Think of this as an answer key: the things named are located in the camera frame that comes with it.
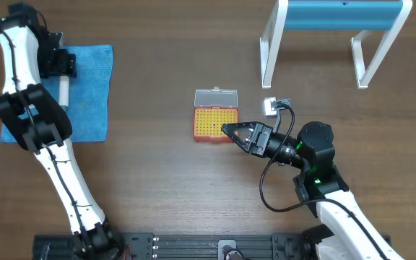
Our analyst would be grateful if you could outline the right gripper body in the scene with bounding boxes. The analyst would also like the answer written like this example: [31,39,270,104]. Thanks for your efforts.
[244,121,274,159]

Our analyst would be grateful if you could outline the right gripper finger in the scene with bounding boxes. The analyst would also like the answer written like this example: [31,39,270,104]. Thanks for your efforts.
[221,121,256,132]
[221,128,253,154]

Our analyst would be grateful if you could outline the white pipette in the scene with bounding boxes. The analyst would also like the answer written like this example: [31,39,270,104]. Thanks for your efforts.
[57,74,71,110]

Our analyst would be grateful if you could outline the red and yellow tip box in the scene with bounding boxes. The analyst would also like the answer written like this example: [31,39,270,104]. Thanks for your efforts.
[193,86,241,144]

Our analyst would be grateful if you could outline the white and blue stand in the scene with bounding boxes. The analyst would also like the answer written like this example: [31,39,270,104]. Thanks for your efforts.
[259,0,414,90]

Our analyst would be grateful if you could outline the blue cloth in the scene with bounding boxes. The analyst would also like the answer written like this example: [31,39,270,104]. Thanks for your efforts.
[0,44,115,144]

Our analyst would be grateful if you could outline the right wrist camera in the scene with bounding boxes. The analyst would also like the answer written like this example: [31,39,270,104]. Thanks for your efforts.
[263,96,292,118]

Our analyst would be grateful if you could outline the mounting rail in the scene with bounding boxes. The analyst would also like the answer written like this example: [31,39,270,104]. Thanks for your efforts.
[32,232,391,260]

